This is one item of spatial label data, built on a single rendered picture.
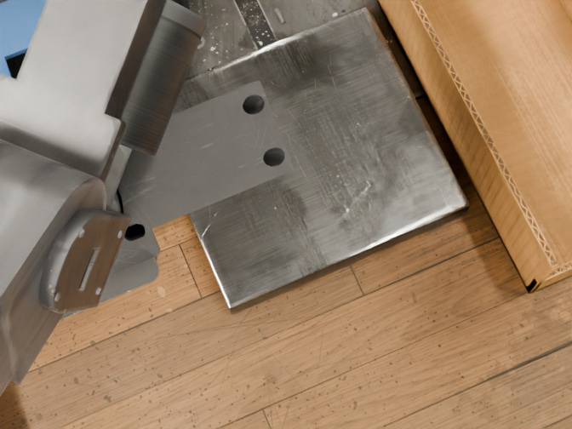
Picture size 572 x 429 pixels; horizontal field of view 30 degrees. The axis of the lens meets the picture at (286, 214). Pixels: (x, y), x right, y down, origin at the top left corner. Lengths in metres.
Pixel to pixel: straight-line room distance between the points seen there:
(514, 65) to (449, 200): 0.12
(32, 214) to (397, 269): 0.41
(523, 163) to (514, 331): 0.11
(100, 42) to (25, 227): 0.09
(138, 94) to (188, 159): 0.07
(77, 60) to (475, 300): 0.38
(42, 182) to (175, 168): 0.14
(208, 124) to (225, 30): 0.30
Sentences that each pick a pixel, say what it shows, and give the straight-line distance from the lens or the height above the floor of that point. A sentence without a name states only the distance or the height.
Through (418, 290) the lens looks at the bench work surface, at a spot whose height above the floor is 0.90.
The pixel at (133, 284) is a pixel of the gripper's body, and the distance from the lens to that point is 0.53.
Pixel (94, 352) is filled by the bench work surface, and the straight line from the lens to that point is 0.71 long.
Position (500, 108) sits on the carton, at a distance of 0.75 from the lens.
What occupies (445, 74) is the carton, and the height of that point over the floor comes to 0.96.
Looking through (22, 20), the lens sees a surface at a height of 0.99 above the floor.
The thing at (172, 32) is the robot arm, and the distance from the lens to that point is 0.42.
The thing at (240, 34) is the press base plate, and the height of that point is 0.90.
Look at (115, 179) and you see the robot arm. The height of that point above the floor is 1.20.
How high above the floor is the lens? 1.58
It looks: 73 degrees down
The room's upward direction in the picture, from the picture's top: 5 degrees counter-clockwise
